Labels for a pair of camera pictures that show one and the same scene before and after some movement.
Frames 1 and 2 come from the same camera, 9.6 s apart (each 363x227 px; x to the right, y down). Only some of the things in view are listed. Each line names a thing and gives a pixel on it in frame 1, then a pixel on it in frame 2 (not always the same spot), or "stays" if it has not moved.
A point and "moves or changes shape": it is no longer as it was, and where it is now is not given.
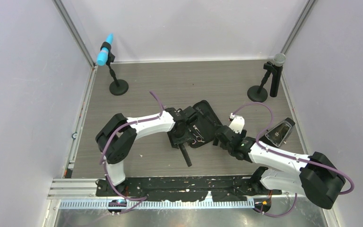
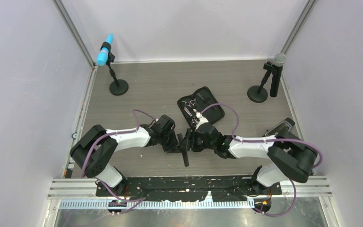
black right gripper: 243,134 → 192,134
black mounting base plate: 170,189 stays
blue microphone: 103,55 stays
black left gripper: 186,137 → 174,144
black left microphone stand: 117,87 stays
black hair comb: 185,154 stays
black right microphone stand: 257,93 stays
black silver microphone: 279,60 stays
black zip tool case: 207,123 moves or changes shape
